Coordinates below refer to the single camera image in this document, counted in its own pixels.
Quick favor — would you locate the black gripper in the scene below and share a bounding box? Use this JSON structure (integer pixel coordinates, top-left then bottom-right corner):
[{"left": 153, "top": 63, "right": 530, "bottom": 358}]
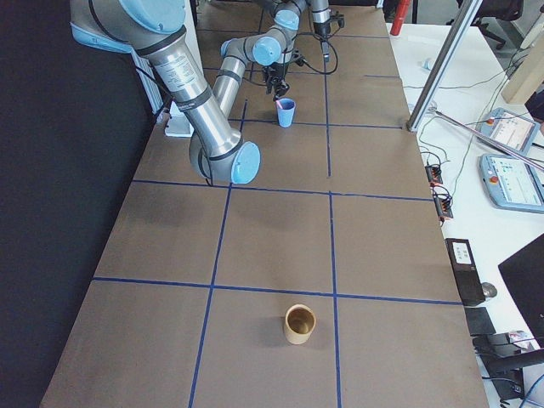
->
[
  {"left": 262, "top": 48, "right": 305, "bottom": 101},
  {"left": 313, "top": 10, "right": 345, "bottom": 60}
]

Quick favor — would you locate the blue paper cup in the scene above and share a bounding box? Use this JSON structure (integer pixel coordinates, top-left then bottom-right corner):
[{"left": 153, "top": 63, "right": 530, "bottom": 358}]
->
[{"left": 275, "top": 98, "right": 296, "bottom": 128}]

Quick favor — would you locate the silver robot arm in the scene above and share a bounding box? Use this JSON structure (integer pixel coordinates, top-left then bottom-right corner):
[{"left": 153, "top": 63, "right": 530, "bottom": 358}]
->
[
  {"left": 307, "top": 0, "right": 345, "bottom": 62},
  {"left": 70, "top": 1, "right": 312, "bottom": 184}
]

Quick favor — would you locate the white paper cup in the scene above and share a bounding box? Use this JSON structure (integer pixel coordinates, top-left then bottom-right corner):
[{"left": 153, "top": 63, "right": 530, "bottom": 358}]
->
[{"left": 422, "top": 58, "right": 434, "bottom": 71}]

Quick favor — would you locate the brown cylindrical cup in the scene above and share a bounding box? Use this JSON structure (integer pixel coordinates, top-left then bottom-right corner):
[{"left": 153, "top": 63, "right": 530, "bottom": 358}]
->
[{"left": 283, "top": 304, "right": 316, "bottom": 345}]

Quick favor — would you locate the red cylinder bottle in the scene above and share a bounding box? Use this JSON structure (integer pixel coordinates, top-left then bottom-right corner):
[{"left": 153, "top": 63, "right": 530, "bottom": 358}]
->
[{"left": 389, "top": 0, "right": 411, "bottom": 37}]

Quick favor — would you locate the orange black connector board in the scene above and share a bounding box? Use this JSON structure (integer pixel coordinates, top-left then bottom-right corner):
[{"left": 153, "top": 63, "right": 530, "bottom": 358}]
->
[{"left": 425, "top": 164, "right": 443, "bottom": 187}]

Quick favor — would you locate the reacher grabber stick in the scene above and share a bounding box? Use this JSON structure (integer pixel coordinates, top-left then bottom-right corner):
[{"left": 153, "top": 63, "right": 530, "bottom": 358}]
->
[{"left": 431, "top": 109, "right": 544, "bottom": 172}]

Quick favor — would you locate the upper teach pendant tablet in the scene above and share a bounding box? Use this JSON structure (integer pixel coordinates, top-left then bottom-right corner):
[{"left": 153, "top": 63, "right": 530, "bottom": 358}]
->
[{"left": 476, "top": 107, "right": 540, "bottom": 156}]

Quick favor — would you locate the teach pendant tablet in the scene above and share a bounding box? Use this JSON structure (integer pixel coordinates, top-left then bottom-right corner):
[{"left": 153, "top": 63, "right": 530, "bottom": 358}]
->
[
  {"left": 476, "top": 107, "right": 540, "bottom": 156},
  {"left": 479, "top": 154, "right": 543, "bottom": 213}
]

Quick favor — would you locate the lower teach pendant tablet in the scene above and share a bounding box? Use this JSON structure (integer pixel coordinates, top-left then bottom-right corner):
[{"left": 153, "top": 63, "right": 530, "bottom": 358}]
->
[{"left": 479, "top": 154, "right": 543, "bottom": 213}]

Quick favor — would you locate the black power adapter box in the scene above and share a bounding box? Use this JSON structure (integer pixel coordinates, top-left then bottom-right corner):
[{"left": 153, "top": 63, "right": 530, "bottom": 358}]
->
[{"left": 445, "top": 238, "right": 485, "bottom": 306}]

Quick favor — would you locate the black laptop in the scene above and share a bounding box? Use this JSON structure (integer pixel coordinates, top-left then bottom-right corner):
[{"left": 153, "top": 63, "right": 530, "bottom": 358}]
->
[{"left": 498, "top": 237, "right": 543, "bottom": 346}]

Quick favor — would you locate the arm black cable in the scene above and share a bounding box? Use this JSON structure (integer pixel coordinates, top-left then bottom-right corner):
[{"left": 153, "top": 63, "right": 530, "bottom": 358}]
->
[{"left": 248, "top": 31, "right": 341, "bottom": 86}]

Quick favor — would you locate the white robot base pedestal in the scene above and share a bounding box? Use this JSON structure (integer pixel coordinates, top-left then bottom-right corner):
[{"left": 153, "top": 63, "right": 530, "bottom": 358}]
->
[{"left": 165, "top": 101, "right": 194, "bottom": 138}]

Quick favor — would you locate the aluminium frame post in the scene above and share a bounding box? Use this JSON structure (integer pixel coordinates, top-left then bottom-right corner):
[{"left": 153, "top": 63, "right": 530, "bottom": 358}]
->
[{"left": 406, "top": 0, "right": 483, "bottom": 132}]

